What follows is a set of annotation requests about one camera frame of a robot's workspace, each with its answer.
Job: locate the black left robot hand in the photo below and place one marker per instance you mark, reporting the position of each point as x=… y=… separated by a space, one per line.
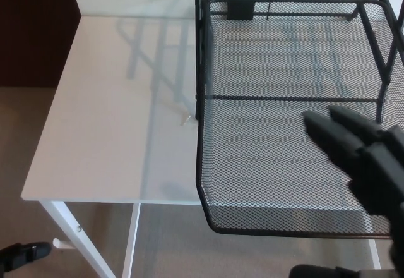
x=25 y=254

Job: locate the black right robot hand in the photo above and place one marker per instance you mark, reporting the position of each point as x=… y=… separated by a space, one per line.
x=372 y=170

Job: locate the black mesh sliding tray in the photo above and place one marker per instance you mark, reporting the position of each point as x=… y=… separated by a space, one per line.
x=252 y=180

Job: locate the white peg on table leg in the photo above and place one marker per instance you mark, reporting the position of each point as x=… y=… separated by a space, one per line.
x=63 y=243

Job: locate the small clear tape scrap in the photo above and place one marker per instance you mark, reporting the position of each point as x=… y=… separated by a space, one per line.
x=186 y=119

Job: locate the dark brown cabinet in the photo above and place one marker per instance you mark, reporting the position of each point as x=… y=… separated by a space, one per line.
x=34 y=28

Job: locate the white table leg frame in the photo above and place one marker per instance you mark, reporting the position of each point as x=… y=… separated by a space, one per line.
x=71 y=224
x=375 y=254

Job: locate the black metal file rack frame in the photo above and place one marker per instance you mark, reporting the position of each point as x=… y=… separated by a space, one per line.
x=199 y=53

